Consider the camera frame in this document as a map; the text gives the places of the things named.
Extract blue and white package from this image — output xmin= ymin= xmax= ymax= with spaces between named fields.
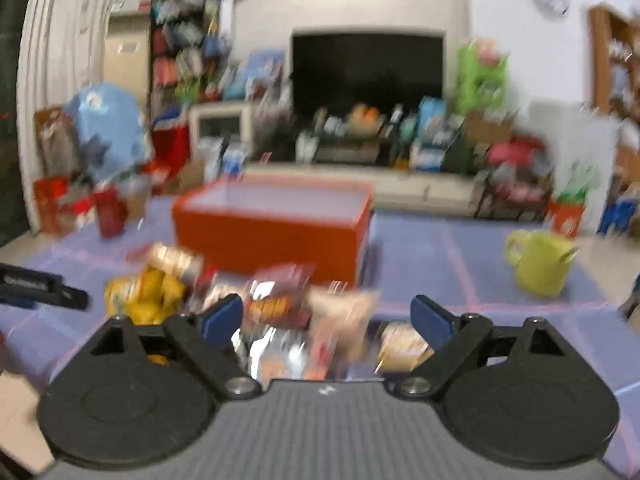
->
xmin=417 ymin=97 xmax=447 ymax=133

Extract white glass-door cabinet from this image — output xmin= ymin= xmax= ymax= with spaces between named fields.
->
xmin=189 ymin=101 xmax=253 ymax=143

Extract white TV stand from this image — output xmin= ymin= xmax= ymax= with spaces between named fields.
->
xmin=245 ymin=130 xmax=481 ymax=216

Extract red folding chair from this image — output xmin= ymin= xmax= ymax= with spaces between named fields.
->
xmin=487 ymin=142 xmax=556 ymax=221

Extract green mug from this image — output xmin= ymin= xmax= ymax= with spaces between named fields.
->
xmin=505 ymin=230 xmax=578 ymax=297

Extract brown snack packet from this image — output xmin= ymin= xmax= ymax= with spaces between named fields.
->
xmin=250 ymin=264 xmax=316 ymax=328

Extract blue star-print cloth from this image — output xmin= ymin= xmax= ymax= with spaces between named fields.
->
xmin=65 ymin=82 xmax=153 ymax=171

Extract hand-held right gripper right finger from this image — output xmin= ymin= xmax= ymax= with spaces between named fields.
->
xmin=395 ymin=296 xmax=568 ymax=401

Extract yellow snack packet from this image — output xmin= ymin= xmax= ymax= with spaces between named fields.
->
xmin=104 ymin=267 xmax=187 ymax=325

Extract black television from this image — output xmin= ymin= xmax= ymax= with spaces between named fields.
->
xmin=291 ymin=31 xmax=445 ymax=126

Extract blue boxes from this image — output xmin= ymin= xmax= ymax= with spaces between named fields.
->
xmin=597 ymin=197 xmax=636 ymax=236

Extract wooden shelf unit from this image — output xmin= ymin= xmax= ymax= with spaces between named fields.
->
xmin=589 ymin=5 xmax=640 ymax=121

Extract fruit bowl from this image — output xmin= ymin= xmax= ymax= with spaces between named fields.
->
xmin=345 ymin=105 xmax=386 ymax=136

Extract dark bookshelf with books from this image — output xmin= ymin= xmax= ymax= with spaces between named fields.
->
xmin=149 ymin=0 xmax=236 ymax=106

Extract red and white carton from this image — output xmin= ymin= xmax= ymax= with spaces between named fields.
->
xmin=34 ymin=177 xmax=96 ymax=236

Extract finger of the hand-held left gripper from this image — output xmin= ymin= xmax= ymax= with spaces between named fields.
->
xmin=0 ymin=262 xmax=90 ymax=311

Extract orange paper bag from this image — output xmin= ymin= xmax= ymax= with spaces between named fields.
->
xmin=547 ymin=200 xmax=586 ymax=238

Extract orange cardboard box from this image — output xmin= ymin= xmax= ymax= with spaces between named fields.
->
xmin=171 ymin=177 xmax=376 ymax=283

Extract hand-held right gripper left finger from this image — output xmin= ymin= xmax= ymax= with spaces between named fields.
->
xmin=87 ymin=294 xmax=263 ymax=401

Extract beige standing air conditioner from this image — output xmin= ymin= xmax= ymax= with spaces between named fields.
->
xmin=102 ymin=12 xmax=151 ymax=106

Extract silver snack packet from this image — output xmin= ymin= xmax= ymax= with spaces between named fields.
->
xmin=235 ymin=325 xmax=313 ymax=381

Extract red gift bag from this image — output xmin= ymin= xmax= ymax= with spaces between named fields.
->
xmin=152 ymin=110 xmax=191 ymax=171

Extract red drink can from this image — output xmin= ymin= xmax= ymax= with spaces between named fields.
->
xmin=94 ymin=185 xmax=129 ymax=239

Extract beige snack packet red edges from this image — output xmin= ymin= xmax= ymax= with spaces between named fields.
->
xmin=307 ymin=287 xmax=381 ymax=363

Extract tan snack packet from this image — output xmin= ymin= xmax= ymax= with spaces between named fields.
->
xmin=145 ymin=244 xmax=205 ymax=283

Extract clear plastic jar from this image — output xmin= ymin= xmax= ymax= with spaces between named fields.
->
xmin=117 ymin=175 xmax=152 ymax=221

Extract white and blue sack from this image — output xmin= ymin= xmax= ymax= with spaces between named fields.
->
xmin=222 ymin=142 xmax=248 ymax=176

